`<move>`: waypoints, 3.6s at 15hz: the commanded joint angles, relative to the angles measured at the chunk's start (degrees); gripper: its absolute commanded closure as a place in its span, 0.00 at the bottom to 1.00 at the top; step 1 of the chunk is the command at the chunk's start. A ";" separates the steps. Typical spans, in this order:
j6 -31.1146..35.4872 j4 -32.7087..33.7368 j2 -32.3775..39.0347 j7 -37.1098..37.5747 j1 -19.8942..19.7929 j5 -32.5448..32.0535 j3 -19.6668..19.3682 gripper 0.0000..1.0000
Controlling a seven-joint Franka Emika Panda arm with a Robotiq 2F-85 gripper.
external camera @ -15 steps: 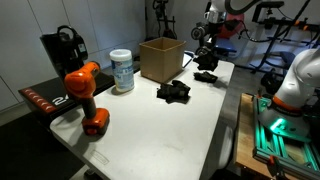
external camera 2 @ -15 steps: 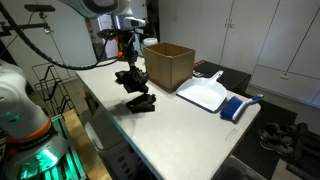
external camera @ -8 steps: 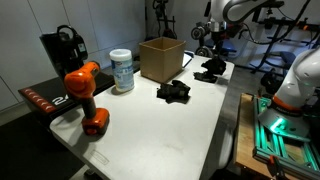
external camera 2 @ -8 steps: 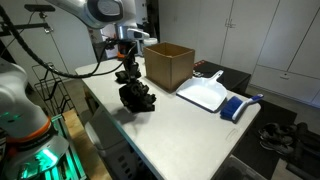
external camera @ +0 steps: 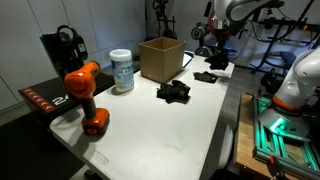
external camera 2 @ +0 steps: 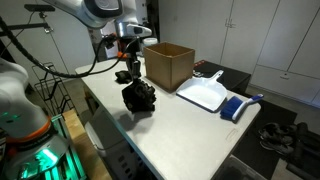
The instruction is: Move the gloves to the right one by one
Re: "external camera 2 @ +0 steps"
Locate black floor mat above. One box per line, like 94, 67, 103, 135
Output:
231, 94, 298, 180

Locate clear plastic bin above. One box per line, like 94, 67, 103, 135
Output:
213, 154, 268, 180

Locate white dustpan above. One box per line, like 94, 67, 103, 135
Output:
175, 69, 229, 114

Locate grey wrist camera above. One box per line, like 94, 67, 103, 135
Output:
125, 23, 153, 38

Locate blue hand brush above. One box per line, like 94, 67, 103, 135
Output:
219, 93, 265, 123

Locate brown cardboard box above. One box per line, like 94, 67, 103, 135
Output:
143, 41, 196, 93

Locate wooden base board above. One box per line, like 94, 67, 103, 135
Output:
61, 108, 113, 180

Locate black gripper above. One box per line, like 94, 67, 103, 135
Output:
127, 36, 143, 85

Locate white wall cabinets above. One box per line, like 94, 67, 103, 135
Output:
158, 0, 320, 108

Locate black plyo box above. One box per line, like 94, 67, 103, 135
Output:
192, 59, 252, 97

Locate black wire rack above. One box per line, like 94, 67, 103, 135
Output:
31, 62, 74, 116

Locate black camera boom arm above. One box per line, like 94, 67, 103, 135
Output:
0, 3, 57, 36

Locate white laundry basket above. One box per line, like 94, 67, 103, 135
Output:
83, 106, 148, 180

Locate black foam roller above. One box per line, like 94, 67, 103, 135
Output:
285, 121, 320, 180

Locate green-lit aluminium frame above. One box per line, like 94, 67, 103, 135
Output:
19, 114, 88, 180

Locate dark grey sneaker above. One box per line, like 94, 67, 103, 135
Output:
258, 122, 286, 141
259, 134, 297, 157

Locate white wipes canister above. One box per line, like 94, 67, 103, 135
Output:
143, 37, 159, 48

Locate black work glove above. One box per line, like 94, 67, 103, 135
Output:
114, 70, 133, 85
121, 78, 158, 114

